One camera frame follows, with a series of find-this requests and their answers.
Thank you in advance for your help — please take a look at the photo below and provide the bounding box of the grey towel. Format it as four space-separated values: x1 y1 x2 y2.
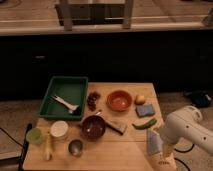
147 129 163 156

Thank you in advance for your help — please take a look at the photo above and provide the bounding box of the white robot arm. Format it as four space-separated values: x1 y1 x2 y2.
157 106 213 158

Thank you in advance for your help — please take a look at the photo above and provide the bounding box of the orange red bowl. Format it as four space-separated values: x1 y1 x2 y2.
107 90 132 112

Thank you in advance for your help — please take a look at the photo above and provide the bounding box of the dark maroon bowl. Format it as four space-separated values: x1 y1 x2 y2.
82 115 106 140

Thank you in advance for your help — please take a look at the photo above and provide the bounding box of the green pepper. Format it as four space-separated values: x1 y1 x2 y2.
132 118 157 130

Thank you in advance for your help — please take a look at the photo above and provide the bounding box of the blue sponge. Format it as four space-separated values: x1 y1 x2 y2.
136 104 155 117

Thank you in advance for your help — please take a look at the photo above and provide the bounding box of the small yellow fruit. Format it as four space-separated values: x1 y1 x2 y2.
135 95 146 105

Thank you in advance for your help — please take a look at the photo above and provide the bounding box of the dark object on floor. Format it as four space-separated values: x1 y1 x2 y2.
184 91 211 108

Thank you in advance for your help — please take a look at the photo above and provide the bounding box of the bunch of dark grapes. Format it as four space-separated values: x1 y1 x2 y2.
87 91 101 111

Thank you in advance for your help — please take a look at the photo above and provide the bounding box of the small metal cup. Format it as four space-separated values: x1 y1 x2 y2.
68 139 83 157

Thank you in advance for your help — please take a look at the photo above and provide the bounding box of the white round container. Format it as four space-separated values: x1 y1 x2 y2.
50 121 69 140

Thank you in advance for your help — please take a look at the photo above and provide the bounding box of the green plastic tray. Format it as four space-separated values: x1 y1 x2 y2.
39 76 88 121

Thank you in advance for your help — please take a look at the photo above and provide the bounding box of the yellow banana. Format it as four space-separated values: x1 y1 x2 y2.
44 134 53 161

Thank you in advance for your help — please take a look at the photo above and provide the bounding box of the light green cup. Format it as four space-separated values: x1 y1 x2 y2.
26 128 43 145

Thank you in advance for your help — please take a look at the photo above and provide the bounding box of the black cable right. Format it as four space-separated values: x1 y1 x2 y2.
173 143 196 171

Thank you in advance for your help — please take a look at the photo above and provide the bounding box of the wooden stool frame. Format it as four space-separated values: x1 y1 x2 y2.
55 0 134 31

